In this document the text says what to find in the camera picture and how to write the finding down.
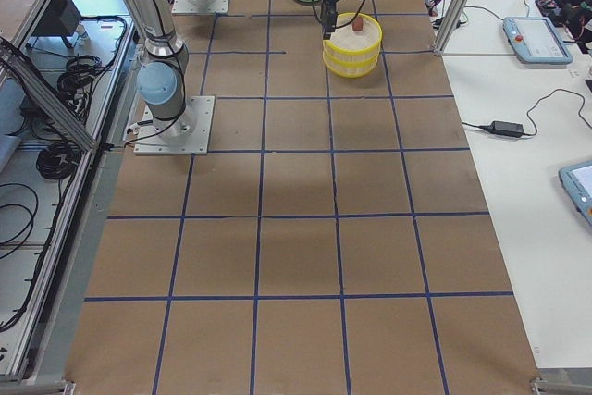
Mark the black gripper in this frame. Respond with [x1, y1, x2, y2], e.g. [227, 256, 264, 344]
[320, 0, 340, 40]

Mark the yellow steamer top layer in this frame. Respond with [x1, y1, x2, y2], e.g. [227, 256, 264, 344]
[323, 12, 383, 62]

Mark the yellow steamer layer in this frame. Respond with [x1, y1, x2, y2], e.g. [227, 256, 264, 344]
[323, 54, 378, 79]
[323, 12, 383, 62]

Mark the brown bun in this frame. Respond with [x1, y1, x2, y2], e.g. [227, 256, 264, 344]
[351, 17, 364, 31]

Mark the yellow steamer bottom layer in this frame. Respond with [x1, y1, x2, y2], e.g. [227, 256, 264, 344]
[323, 54, 378, 79]

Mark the black power adapter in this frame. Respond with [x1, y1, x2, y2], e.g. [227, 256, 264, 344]
[479, 120, 525, 138]

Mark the blue teach pendant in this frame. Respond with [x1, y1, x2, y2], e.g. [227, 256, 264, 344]
[502, 17, 573, 65]
[558, 161, 591, 224]

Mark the red black circuit board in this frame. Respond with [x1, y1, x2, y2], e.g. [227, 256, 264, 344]
[535, 0, 570, 25]

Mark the black cable bundle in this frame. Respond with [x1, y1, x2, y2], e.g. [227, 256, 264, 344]
[36, 141, 80, 180]

